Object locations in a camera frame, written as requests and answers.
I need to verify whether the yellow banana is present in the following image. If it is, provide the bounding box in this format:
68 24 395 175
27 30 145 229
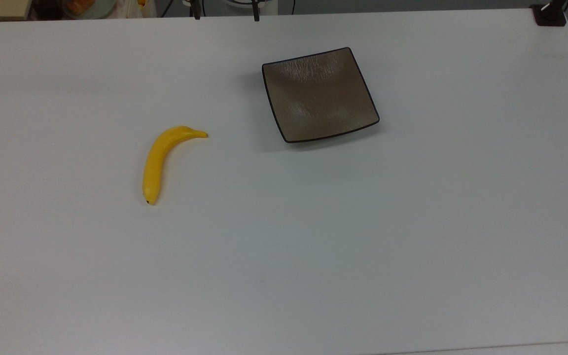
142 126 209 206

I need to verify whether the bowl with orange food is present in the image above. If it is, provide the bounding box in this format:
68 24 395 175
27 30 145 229
61 0 117 20

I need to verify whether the white plastic bag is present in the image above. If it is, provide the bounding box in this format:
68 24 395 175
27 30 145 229
115 0 158 19

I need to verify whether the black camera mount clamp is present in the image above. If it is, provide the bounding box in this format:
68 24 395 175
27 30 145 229
531 0 568 27

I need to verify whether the square brown ceramic plate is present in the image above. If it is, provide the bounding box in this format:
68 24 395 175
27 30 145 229
261 47 381 144

